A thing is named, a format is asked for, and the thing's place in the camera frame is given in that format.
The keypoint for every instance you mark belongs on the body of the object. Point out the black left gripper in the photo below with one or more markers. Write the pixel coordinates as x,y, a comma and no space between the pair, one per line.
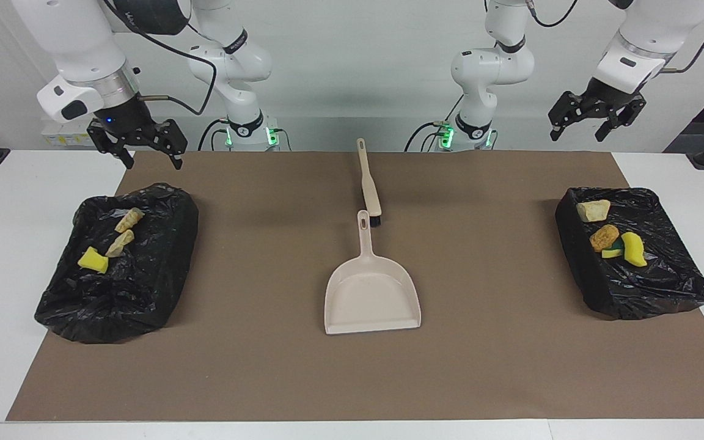
607,95

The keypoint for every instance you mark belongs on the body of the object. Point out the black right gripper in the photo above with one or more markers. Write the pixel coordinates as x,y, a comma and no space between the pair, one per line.
124,116

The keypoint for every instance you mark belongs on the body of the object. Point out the orange striped croissant piece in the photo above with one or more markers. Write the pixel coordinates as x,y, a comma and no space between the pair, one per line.
128,220

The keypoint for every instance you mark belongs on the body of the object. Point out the striped croissant bread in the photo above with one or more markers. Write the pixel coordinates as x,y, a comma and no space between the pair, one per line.
593,211

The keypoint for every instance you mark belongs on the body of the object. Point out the pale bread chunk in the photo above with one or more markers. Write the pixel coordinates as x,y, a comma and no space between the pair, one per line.
120,244

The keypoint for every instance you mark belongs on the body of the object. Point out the brown oval bread roll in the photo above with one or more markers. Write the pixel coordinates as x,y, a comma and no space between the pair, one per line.
604,238

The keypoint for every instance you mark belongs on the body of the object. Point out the yellow wedge sponge piece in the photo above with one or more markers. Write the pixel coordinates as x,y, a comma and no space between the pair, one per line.
93,260

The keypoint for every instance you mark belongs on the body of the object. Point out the yellow sponge piece green edge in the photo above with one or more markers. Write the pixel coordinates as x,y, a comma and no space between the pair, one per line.
612,252

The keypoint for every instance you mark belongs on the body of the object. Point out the beige hand brush black bristles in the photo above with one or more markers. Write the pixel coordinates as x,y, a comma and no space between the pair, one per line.
369,186

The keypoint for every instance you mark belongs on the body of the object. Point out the beige plastic dustpan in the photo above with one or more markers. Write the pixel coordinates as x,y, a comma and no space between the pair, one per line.
371,299

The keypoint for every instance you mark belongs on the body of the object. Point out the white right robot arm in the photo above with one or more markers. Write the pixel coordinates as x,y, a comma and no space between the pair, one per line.
77,36

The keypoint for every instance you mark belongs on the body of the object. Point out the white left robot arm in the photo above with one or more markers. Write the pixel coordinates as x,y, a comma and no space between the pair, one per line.
639,30

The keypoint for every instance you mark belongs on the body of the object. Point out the crumpled black bag trash bin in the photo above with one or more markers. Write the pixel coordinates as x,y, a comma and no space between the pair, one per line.
120,293

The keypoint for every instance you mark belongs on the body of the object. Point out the taut black bag trash bin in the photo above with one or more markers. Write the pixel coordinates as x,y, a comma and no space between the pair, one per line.
651,287

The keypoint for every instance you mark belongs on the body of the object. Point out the white power strip box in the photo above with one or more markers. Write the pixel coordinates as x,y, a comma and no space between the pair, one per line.
62,139

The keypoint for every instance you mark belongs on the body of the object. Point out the brown paper table mat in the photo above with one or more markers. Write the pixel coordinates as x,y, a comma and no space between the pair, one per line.
352,379

